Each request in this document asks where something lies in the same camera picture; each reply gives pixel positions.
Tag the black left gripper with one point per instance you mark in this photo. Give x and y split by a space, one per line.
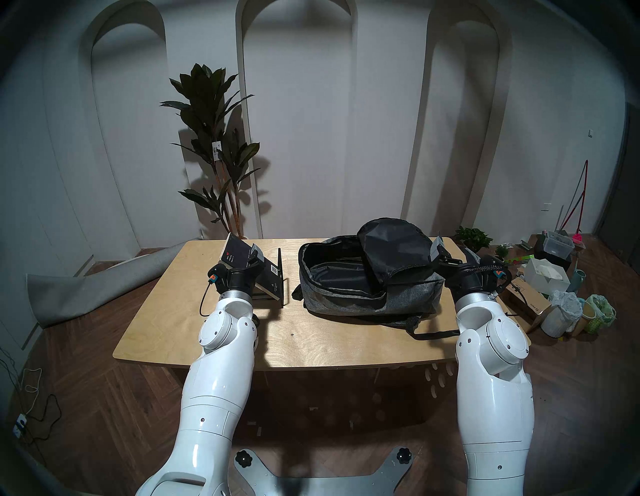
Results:
237 282

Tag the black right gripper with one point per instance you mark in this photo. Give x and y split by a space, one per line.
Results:
475 280

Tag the black book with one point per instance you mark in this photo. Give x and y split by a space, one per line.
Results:
237 252

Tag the grey backpack with black lining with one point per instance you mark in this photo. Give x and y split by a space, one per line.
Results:
345 300

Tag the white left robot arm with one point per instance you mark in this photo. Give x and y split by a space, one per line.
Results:
215 380

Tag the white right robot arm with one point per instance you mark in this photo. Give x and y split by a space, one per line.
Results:
492 400

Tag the white bin with plastic bag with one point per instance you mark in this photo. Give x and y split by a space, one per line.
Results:
561 312

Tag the small green plant white pot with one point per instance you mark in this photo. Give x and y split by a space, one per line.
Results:
470 235

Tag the tiny green plant white pot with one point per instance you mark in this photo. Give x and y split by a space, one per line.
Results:
501 250

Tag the green yellow plastic toy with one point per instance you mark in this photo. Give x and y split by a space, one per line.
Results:
522 257

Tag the black storage box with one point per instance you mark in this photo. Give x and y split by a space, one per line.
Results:
542 248

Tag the brown cardboard box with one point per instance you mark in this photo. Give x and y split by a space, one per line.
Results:
532 300

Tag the white open box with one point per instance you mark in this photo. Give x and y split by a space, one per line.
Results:
545 275

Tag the clear plastic storage bin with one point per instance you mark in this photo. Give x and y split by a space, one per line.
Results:
559 244

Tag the teal cup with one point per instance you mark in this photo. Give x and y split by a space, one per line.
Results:
578 280

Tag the beige paper cup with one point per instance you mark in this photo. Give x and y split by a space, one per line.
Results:
585 317

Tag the tall dark leafy potted plant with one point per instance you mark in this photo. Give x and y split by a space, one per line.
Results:
205 100

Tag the dark door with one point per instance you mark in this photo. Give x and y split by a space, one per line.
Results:
622 210

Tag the rolled grey carpet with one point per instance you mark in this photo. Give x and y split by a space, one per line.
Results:
80 292

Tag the black star knob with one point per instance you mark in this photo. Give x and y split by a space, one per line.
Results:
244 458
403 455

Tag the grey metal robot base plate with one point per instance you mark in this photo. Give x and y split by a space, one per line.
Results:
320 482

